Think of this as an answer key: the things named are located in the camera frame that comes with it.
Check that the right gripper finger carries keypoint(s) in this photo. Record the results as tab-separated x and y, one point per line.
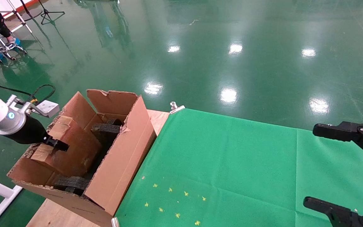
342	217
358	132

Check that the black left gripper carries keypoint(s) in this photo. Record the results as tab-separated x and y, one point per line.
30	132

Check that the small taped cardboard box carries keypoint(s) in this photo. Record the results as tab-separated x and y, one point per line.
74	154

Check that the large open cardboard carton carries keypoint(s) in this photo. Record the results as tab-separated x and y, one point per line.
128	151

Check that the black foam insert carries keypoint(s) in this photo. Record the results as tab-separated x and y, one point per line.
106	129

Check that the chrome stool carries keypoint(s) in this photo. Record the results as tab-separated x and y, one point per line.
9	47

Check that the green table cloth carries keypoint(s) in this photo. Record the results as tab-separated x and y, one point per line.
247	164

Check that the white metal furniture legs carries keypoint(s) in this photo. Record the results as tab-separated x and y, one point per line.
23	19

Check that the black tripod stand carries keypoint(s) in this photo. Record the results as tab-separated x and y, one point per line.
46	12

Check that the black round base stand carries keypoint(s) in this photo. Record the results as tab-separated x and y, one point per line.
35	13

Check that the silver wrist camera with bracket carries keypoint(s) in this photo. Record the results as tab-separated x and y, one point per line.
48	108

